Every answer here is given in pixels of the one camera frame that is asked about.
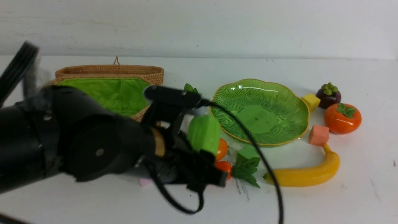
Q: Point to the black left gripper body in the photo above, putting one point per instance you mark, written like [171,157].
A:
[165,145]

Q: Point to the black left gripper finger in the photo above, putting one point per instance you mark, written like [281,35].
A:
[201,171]

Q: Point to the orange yellow mango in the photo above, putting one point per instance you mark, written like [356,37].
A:
[222,150]

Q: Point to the orange carrot with green leaves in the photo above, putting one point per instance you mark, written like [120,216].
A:
[242,170]

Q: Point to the green cucumber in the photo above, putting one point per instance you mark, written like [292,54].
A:
[203,134]

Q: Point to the white radish with green leaves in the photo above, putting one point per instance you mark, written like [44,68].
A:
[196,111]

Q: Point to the yellow banana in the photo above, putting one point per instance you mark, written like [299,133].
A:
[310,176]

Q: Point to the purple mangosteen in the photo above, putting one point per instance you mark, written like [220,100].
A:
[328,95]

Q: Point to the orange persimmon with green calyx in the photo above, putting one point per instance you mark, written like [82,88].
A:
[342,118]

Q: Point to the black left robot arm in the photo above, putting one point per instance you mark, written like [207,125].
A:
[60,129]

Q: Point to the pink foam cube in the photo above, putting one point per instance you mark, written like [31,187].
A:
[145,182]

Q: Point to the green foam cube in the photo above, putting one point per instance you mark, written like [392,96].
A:
[245,153]

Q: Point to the woven rattan basket green lining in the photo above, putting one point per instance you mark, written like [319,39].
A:
[118,93]

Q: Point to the woven rattan basket lid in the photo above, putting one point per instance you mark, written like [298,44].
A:
[151,74]

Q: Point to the green glass leaf plate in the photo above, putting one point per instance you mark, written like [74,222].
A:
[271,112]

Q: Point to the salmon orange foam cube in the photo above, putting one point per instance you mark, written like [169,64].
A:
[319,135]

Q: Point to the yellow foam cube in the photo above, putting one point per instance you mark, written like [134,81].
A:
[311,101]

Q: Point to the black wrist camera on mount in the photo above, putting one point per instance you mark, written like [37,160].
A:
[172,97]

